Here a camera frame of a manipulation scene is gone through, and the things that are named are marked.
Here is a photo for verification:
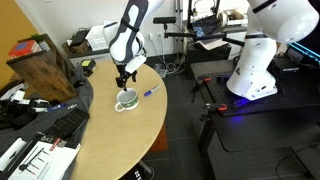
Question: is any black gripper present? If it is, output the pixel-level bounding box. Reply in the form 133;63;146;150
114;61;139;92

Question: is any white cup with green band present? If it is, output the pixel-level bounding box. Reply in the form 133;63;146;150
114;87;140;113

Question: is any marker pen with blue cap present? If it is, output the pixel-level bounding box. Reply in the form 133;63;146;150
143;84;162;98

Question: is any black box with yellow label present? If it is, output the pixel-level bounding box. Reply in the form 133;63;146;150
80;58;97;77

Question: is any grey cloth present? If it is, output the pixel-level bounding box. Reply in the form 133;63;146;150
0;62;95;180

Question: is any stack of white papers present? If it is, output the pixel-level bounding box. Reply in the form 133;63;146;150
85;23;110;52

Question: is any brown cardboard box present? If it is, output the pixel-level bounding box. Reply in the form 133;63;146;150
61;39;92;55

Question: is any black device on cardboard box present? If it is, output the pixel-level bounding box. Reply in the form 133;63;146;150
69;28;90;47

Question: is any orange stool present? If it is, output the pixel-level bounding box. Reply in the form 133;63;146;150
146;122;170;154

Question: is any black keyboard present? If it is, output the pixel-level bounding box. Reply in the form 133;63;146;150
43;107;91;140

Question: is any dark wooden cabinet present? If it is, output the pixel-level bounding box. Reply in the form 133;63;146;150
5;32;80;103

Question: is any black table base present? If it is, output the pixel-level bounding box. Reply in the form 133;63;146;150
131;160;156;180

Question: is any open laptop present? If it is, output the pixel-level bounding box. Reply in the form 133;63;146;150
191;14;223;39

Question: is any red book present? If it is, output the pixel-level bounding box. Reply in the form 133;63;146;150
7;39;39;60

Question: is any roll of tape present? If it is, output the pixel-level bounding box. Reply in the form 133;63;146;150
217;11;232;30

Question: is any white printed booklet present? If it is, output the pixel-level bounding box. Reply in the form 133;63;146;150
7;139;82;180

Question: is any open tan cardboard box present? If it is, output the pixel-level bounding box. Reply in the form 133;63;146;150
225;8;247;22

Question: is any flat white box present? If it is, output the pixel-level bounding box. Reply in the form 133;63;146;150
0;136;28;173

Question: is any black optical breadboard table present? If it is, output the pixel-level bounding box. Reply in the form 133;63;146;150
190;59;320;180

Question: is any black device with blue light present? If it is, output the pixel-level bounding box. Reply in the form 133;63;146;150
285;41;320;69

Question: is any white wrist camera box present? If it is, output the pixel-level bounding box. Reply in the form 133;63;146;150
125;54;148;75

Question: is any bundle of cables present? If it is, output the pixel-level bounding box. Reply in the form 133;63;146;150
150;32;187;77

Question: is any black stereo camera bar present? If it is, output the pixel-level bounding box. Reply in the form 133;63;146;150
152;16;178;25

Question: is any black clamp with orange handle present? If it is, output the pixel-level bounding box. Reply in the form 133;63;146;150
199;102;229;122
191;76;214;95

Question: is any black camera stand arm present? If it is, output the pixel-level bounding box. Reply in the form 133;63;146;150
163;31;248;48

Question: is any black camera gear pile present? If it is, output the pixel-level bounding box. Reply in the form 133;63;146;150
0;97;52;130

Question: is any black floor cable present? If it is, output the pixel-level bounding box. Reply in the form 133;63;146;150
274;142;320;180

